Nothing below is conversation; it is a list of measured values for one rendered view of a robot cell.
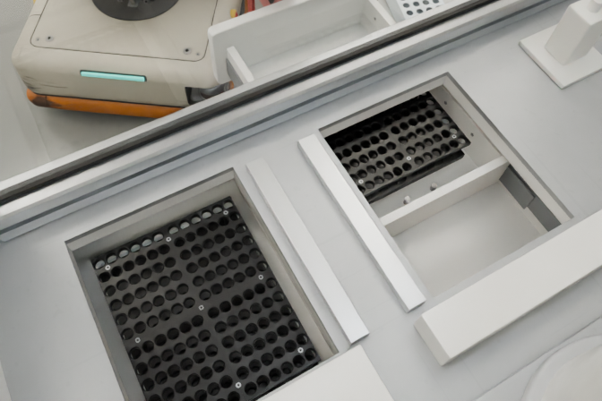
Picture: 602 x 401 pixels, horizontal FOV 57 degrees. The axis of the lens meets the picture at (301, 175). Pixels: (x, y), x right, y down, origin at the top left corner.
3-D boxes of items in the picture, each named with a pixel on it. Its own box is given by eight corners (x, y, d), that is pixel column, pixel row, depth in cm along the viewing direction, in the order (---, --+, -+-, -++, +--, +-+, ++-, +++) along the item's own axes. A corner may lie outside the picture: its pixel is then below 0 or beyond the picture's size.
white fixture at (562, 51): (517, 44, 77) (547, -13, 68) (563, 23, 79) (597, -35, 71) (561, 89, 73) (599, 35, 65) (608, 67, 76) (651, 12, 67)
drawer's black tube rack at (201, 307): (105, 278, 69) (90, 260, 64) (233, 217, 74) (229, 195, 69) (175, 453, 60) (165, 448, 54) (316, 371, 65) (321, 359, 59)
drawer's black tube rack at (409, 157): (275, 101, 84) (275, 73, 78) (373, 61, 89) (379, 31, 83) (352, 219, 75) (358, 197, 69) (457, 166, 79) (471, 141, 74)
